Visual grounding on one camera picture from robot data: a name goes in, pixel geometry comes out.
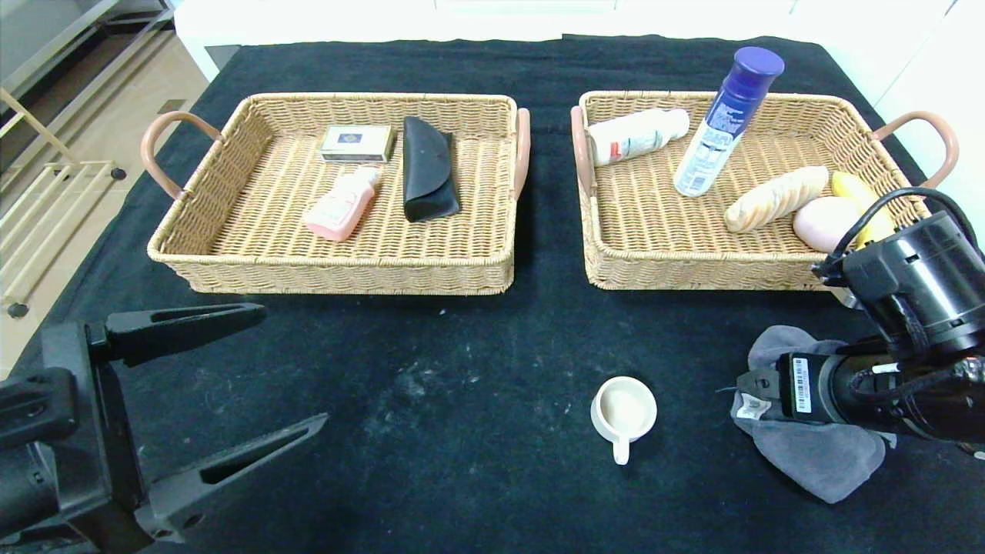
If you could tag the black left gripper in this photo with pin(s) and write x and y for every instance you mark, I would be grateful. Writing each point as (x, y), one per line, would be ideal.
(91, 431)

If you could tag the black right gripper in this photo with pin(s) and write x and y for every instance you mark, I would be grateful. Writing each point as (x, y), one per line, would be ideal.
(798, 384)

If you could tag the grey towel with tag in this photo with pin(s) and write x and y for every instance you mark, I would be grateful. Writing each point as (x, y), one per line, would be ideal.
(823, 462)

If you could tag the cream ceramic mug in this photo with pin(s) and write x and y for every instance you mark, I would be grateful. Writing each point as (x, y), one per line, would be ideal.
(623, 412)

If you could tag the striped orange bread roll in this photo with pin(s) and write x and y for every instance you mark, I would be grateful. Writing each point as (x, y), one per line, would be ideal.
(777, 198)

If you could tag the pink detergent bottle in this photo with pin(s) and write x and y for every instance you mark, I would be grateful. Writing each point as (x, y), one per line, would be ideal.
(342, 208)

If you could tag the spray can with blue cap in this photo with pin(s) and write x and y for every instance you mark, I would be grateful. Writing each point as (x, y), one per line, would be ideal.
(712, 146)

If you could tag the black glasses case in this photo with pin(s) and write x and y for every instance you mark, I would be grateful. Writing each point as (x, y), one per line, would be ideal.
(427, 169)

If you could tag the pink peach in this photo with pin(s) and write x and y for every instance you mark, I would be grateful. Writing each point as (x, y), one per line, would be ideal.
(819, 223)

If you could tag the yellow banana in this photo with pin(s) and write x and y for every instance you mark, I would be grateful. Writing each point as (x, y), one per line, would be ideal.
(854, 188)

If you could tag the white plastic bottle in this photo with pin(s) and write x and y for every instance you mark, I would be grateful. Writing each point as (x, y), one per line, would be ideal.
(635, 137)

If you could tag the small gold card box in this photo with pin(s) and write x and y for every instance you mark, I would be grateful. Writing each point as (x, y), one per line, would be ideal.
(355, 144)

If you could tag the white counter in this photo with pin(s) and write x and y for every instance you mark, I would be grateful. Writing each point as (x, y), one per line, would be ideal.
(346, 23)

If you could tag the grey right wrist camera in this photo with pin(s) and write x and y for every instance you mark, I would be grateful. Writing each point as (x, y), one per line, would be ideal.
(846, 298)

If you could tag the grey metal shelf frame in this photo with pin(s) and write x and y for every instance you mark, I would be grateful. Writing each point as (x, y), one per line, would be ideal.
(46, 54)

